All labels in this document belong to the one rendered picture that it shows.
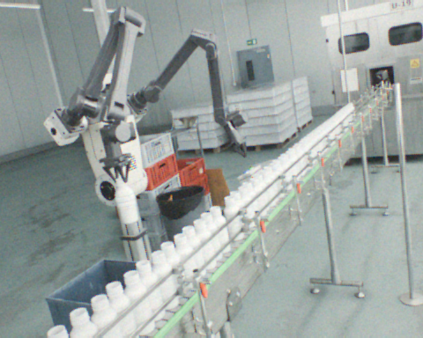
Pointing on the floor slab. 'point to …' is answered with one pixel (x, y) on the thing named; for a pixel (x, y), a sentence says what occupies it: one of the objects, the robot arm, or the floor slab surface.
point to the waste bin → (181, 208)
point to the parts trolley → (183, 133)
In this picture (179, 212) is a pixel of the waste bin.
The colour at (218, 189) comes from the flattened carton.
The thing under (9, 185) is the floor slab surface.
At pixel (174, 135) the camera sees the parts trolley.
